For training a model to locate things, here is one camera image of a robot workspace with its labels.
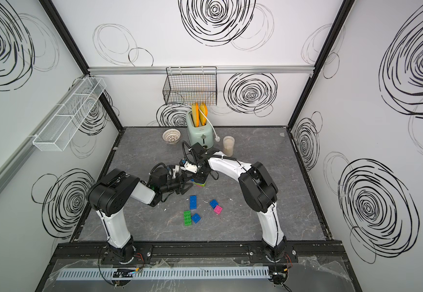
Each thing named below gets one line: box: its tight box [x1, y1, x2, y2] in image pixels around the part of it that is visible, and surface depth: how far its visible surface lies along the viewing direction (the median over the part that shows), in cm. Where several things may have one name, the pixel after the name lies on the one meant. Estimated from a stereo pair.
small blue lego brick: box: [192, 212, 202, 224], surface depth 84 cm
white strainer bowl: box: [162, 128, 182, 144], surface depth 114 cm
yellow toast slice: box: [192, 102, 200, 128], surface depth 101 cm
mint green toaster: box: [185, 110, 214, 150], surface depth 101 cm
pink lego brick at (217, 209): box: [213, 205, 224, 215], surface depth 86 cm
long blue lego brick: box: [189, 195, 198, 210], surface depth 88 cm
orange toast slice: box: [199, 102, 208, 126], surface depth 101 cm
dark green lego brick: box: [182, 209, 193, 227], surface depth 84 cm
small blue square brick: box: [209, 198, 220, 209], surface depth 88 cm
